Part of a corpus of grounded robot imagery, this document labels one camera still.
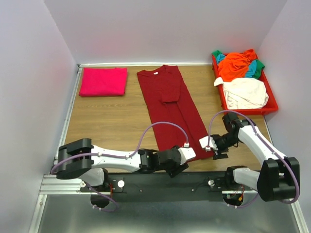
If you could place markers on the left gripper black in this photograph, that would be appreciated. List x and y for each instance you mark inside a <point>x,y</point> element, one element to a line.
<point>178,169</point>

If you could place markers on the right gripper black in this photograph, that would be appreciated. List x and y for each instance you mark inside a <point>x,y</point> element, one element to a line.
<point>217,155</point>

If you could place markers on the dark red t shirt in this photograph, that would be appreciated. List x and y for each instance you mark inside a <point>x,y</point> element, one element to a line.
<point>170,105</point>

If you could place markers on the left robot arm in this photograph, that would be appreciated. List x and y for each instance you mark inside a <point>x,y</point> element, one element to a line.
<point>89,163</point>

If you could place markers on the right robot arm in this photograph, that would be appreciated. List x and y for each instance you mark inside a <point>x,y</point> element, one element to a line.
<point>279,176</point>

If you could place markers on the white t shirt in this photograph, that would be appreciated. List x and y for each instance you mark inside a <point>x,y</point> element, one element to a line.
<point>243,93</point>

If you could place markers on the red plastic bin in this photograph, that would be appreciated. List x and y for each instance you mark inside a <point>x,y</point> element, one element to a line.
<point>270,107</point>

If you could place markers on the orange t shirt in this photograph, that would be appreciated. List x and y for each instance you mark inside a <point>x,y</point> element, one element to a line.
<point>233,65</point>

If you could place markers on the teal t shirt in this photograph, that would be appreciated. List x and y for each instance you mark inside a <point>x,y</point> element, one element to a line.
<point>252,69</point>

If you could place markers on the green t shirt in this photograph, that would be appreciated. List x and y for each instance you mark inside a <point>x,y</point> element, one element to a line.
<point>219,56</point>

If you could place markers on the folded pink t shirt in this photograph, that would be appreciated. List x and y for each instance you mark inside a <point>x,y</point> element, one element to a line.
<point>103,82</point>

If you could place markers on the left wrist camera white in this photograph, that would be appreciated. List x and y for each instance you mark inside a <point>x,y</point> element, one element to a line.
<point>187,153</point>

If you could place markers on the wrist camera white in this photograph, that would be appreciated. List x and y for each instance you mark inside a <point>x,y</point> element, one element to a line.
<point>187,153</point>
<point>208,143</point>

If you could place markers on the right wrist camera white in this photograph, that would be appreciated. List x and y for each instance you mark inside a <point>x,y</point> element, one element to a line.
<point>208,143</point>

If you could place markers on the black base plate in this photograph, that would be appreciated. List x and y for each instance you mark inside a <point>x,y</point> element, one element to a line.
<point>159,187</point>

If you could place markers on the aluminium rail frame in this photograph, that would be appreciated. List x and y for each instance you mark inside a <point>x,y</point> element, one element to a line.
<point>117,123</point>

